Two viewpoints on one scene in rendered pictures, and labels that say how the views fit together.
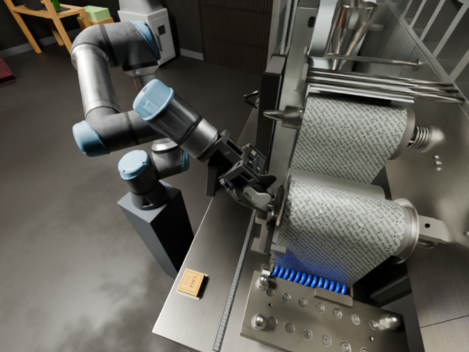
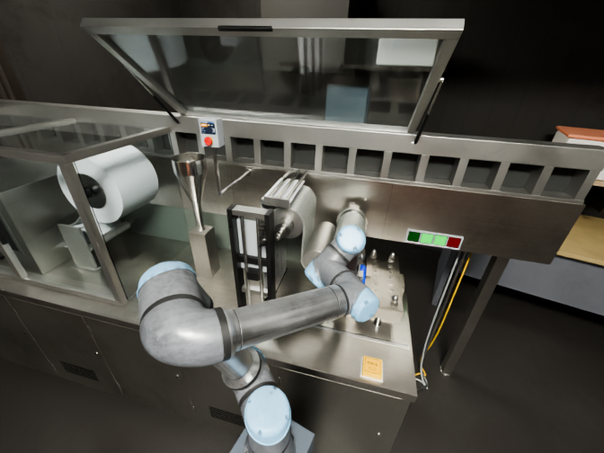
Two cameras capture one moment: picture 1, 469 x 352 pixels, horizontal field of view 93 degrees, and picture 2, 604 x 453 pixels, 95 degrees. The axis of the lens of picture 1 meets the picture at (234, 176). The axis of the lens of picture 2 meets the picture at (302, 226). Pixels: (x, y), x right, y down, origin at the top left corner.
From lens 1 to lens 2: 0.96 m
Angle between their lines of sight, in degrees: 70
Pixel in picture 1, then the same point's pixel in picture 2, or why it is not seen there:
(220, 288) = (368, 346)
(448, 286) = (374, 217)
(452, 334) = (388, 225)
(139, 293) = not seen: outside the picture
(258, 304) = (384, 303)
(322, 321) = (382, 278)
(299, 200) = not seen: hidden behind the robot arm
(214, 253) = (341, 353)
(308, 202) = not seen: hidden behind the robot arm
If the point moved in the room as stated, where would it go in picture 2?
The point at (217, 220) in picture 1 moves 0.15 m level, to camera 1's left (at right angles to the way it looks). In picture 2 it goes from (306, 353) to (308, 391)
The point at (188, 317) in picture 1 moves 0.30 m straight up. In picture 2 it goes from (396, 368) to (415, 313)
